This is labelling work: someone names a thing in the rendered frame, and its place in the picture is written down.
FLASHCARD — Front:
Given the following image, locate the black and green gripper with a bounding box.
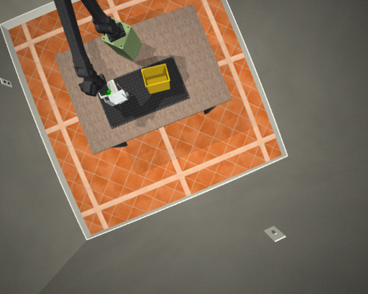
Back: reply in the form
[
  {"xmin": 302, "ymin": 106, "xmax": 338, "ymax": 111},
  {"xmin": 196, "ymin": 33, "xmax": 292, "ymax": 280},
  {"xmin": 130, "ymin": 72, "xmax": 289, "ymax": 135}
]
[{"xmin": 97, "ymin": 74, "xmax": 111, "ymax": 96}]

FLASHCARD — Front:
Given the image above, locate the yellow open-top bin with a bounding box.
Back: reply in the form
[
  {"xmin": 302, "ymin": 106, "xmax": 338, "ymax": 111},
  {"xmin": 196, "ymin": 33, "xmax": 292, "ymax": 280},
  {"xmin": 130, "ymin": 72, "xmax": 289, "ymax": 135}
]
[{"xmin": 141, "ymin": 64, "xmax": 170, "ymax": 94}]

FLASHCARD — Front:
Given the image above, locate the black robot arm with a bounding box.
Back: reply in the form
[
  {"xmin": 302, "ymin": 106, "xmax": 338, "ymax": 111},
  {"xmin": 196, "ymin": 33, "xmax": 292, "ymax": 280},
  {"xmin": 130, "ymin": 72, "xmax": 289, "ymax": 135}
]
[{"xmin": 54, "ymin": 0, "xmax": 126, "ymax": 97}]

